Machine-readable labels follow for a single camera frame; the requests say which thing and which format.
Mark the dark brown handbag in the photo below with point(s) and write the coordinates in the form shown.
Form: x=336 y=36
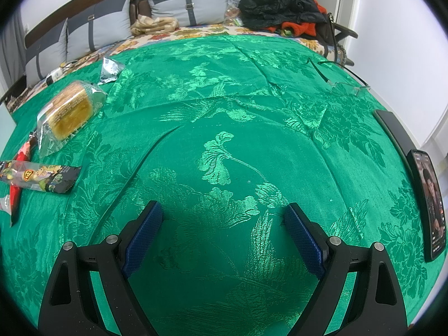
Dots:
x=334 y=38

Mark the black jacket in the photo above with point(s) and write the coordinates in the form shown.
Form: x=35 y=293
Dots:
x=276 y=3

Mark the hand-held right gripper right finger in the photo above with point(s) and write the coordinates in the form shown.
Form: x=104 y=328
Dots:
x=304 y=241

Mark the beige folded cloth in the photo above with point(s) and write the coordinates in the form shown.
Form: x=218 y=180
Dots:
x=155 y=25

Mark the black flat device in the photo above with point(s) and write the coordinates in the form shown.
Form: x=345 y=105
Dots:
x=395 y=133

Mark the dark chair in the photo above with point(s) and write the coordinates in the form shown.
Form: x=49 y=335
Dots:
x=346 y=31

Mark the eyeglasses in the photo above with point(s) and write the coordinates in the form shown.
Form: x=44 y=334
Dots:
x=318 y=70

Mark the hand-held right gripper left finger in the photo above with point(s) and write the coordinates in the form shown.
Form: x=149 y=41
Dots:
x=145 y=238

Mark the green patterned blanket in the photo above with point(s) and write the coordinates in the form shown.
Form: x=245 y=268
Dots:
x=227 y=112

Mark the white box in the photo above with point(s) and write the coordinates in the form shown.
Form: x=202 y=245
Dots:
x=4 y=122

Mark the black red printed snack packet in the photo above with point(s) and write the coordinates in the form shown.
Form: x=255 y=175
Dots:
x=26 y=148

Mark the bread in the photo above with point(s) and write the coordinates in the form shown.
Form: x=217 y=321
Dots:
x=68 y=108

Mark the long dark printed snack packet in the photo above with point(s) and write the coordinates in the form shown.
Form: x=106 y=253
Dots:
x=42 y=176

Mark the grey curtain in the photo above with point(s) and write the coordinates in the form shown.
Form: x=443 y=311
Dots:
x=12 y=49

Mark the dark wooden bed rail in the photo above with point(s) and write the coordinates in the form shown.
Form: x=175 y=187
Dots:
x=14 y=94

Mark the clear plastic bag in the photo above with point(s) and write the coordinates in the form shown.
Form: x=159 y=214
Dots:
x=234 y=8

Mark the white power strip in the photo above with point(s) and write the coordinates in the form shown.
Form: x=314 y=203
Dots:
x=55 y=75

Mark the silver snack packet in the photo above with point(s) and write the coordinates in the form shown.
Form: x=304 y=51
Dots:
x=110 y=70

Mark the smartphone with lit screen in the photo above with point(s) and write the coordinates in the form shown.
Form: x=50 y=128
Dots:
x=430 y=203

